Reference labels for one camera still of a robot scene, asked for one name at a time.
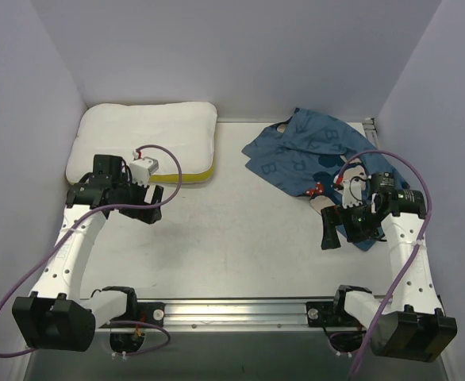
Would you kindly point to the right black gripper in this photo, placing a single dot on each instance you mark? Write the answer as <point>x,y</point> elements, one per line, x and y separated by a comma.
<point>340,216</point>

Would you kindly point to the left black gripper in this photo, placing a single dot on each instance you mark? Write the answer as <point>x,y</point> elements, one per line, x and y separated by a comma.
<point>144,199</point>

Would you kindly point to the white pillow with yellow edge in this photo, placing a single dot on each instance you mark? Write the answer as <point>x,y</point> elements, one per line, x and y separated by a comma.
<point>186,129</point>

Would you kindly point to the blue cartoon print pillowcase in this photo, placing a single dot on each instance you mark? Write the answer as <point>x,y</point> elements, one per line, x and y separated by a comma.
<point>307,154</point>

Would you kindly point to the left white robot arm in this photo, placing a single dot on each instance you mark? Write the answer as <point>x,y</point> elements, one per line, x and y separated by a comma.
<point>53,315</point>

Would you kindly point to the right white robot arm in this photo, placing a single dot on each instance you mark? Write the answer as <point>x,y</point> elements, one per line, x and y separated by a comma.
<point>413,324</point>

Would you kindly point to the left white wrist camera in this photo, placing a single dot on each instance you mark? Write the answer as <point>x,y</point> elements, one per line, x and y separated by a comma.
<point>142,169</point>

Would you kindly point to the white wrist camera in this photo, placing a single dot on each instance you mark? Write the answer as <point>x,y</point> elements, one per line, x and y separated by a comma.
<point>352,195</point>
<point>142,169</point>

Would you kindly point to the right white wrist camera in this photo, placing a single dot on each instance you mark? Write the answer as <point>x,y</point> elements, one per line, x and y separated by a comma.
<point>352,195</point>

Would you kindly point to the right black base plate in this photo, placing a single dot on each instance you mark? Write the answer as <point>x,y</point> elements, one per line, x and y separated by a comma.
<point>323,314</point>

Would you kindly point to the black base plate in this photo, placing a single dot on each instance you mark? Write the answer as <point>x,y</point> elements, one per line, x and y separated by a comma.
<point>323,314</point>
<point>149,312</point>

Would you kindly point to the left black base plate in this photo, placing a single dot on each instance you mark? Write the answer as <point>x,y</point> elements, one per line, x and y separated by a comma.
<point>149,312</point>

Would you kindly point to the aluminium front rail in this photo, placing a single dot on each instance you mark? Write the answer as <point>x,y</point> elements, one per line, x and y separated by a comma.
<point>237,315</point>

